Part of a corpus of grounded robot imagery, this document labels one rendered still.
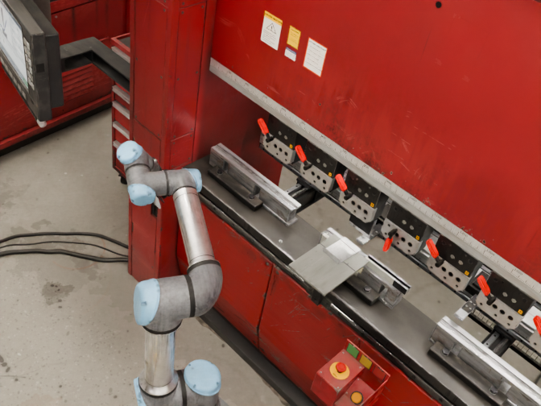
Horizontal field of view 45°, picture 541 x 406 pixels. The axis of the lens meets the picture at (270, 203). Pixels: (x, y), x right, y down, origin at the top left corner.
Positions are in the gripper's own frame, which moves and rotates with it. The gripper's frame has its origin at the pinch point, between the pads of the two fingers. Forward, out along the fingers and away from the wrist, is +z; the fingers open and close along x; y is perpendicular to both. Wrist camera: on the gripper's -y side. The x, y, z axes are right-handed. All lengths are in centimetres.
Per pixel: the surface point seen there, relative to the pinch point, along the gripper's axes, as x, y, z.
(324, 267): 27, 39, 40
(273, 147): 37.7, -9.7, 28.2
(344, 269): 32, 43, 43
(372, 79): 75, 17, -10
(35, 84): -18, -52, -28
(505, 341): 66, 91, 77
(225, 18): 51, -48, -5
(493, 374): 53, 101, 57
